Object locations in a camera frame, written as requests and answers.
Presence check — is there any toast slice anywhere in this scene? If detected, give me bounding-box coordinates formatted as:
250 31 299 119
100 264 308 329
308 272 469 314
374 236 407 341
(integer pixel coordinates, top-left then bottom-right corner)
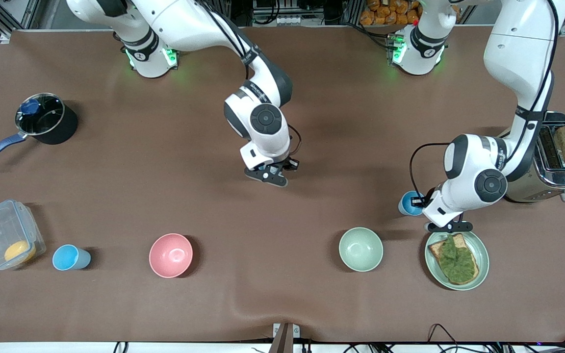
428 233 479 286

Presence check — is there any green lettuce leaf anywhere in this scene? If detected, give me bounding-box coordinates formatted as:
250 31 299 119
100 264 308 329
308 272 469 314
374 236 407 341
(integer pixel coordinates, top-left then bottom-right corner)
439 234 477 284

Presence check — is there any pale green bowl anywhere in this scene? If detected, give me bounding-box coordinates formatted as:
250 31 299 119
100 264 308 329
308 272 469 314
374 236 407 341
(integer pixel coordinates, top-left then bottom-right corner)
338 227 384 272

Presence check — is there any pale green plate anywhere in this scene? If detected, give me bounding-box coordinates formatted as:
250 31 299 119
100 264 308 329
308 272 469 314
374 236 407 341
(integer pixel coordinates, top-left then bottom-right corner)
424 228 490 291

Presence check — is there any beige and chrome toaster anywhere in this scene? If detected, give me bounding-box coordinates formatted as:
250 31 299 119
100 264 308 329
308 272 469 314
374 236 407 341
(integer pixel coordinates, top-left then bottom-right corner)
503 111 565 203

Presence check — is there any pink bowl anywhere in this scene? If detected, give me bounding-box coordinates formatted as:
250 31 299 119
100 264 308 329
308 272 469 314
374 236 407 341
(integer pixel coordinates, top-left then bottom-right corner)
149 233 194 278

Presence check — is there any metal table clamp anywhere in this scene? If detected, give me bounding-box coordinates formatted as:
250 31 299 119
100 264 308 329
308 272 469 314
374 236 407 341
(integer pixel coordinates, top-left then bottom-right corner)
272 323 301 353

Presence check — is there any bag of orange buns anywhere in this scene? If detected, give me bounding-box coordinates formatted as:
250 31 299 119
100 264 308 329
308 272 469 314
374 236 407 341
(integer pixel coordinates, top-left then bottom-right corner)
360 0 423 26

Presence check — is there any glass lid with blue knob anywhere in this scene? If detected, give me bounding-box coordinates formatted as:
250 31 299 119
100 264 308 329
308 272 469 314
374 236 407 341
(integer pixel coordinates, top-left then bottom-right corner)
15 93 65 138

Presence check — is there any yellow round food item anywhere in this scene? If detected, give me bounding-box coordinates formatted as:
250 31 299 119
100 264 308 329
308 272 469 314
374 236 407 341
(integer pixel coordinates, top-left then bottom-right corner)
4 240 37 263

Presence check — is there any black looped cable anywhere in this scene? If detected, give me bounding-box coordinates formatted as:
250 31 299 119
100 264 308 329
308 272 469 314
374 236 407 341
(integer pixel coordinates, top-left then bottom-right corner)
427 324 460 353

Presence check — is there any black pot with blue handle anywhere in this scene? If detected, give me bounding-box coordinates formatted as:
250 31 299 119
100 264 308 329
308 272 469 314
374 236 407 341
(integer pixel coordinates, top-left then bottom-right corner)
0 92 78 169

